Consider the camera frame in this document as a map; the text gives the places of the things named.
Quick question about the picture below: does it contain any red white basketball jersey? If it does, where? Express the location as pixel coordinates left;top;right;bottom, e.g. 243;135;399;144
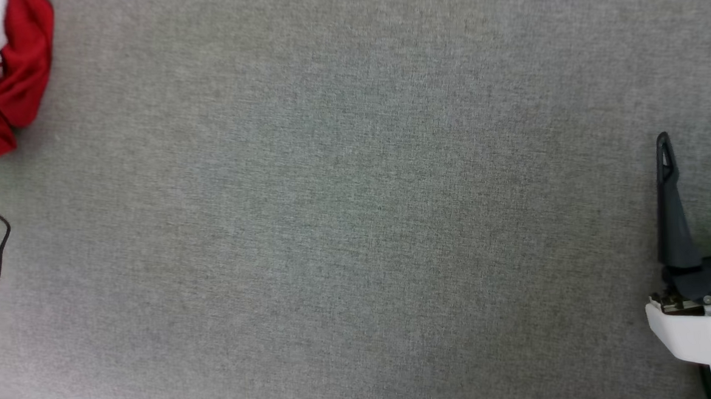
0;0;63;165

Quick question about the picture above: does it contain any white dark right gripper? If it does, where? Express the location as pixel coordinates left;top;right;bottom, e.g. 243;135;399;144
636;129;711;375

